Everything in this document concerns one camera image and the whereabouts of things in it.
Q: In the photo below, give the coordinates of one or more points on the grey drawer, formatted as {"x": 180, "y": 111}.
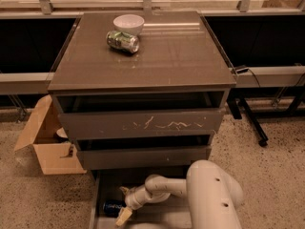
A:
{"x": 173, "y": 213}
{"x": 112, "y": 116}
{"x": 143, "y": 151}

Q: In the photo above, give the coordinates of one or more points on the white bowl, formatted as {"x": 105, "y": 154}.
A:
{"x": 129, "y": 23}

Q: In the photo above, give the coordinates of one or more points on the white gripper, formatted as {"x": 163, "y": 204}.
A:
{"x": 132, "y": 199}

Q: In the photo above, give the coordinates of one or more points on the grey middle drawer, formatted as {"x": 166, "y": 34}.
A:
{"x": 143, "y": 151}

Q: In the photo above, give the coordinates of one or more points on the dark grey drawer cabinet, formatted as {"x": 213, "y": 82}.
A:
{"x": 184, "y": 50}

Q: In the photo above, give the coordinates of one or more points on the open cardboard box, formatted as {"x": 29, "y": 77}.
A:
{"x": 55, "y": 154}

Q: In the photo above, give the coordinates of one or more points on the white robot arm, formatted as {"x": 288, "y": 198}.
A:
{"x": 212, "y": 195}

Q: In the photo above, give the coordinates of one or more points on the blue pepsi can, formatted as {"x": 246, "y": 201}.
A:
{"x": 111, "y": 208}

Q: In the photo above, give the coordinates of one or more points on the black wheeled stand leg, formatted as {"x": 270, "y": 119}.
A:
{"x": 234, "y": 104}

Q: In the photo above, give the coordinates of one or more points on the green soda can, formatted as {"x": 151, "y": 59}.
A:
{"x": 123, "y": 41}

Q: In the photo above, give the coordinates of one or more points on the grey window railing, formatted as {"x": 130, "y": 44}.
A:
{"x": 25, "y": 81}

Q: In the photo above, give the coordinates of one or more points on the grey bottom drawer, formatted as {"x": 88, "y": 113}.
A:
{"x": 173, "y": 213}

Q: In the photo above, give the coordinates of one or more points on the grey top drawer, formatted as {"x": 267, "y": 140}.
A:
{"x": 112, "y": 116}

